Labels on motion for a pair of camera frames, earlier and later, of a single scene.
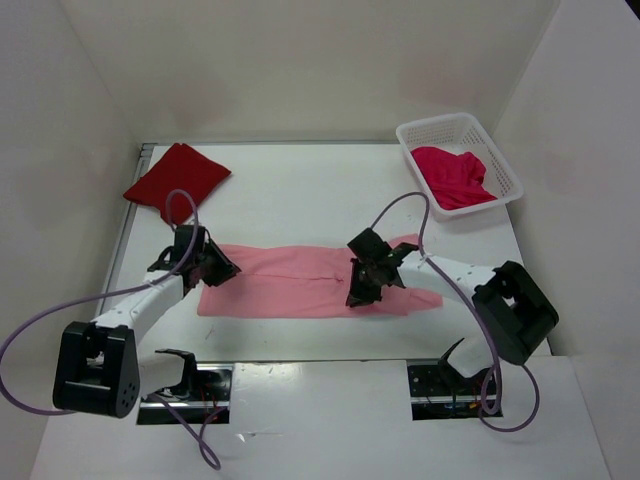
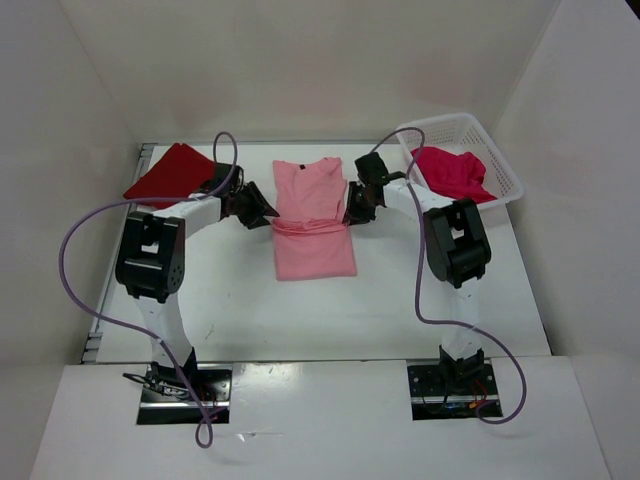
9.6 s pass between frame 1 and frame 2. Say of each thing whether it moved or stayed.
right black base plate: stayed
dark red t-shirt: stayed
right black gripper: moved
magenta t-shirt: stayed
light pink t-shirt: moved
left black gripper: moved
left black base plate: stayed
